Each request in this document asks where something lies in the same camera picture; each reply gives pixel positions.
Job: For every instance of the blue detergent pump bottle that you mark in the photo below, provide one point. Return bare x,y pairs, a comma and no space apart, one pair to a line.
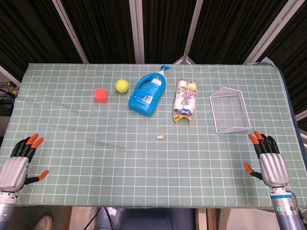
145,95

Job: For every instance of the white partition frame post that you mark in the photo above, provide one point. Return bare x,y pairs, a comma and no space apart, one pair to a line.
70,33
137,31
190,33
268,33

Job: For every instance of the red cube block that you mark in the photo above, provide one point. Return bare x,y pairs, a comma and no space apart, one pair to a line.
100,95

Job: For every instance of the green checked tablecloth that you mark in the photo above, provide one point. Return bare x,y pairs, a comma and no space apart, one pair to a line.
144,167

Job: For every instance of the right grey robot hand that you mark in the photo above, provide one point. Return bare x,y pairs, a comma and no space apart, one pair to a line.
273,167

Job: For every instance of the clear plastic tube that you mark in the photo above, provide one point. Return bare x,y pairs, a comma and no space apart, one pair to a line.
105,144

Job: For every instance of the clear plastic basket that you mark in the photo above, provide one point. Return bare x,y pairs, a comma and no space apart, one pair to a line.
230,112

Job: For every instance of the yellow tennis ball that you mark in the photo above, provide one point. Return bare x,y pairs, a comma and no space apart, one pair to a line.
122,86

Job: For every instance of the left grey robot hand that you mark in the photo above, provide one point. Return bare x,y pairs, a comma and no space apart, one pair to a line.
14,170

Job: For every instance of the white shoe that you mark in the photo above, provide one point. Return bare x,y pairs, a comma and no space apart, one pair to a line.
44,223

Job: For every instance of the blue-grey robot torso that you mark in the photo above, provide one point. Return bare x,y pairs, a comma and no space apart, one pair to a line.
148,219

